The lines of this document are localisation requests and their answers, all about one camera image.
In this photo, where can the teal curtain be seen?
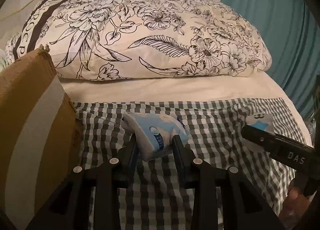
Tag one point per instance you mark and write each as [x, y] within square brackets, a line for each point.
[270, 32]

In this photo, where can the floral pillow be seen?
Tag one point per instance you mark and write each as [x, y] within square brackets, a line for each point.
[150, 32]

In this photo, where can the grey checkered cloth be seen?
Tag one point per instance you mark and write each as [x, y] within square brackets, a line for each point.
[212, 132]

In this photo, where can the white bear-print packet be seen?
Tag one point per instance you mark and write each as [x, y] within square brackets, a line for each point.
[260, 121]

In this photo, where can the cream bed sheet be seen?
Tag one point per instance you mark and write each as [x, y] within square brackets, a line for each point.
[162, 89]

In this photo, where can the blue white tissue pack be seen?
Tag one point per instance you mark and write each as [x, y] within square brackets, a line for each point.
[152, 132]

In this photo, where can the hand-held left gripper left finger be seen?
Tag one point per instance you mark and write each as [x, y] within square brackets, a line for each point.
[131, 156]

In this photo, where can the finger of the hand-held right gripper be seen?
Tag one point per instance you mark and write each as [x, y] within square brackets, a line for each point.
[257, 135]

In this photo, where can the brown cardboard box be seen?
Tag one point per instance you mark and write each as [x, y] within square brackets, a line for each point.
[27, 120]

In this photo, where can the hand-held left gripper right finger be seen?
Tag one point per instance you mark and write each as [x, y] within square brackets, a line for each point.
[178, 151]

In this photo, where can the person's right hand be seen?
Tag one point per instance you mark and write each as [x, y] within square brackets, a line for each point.
[293, 205]

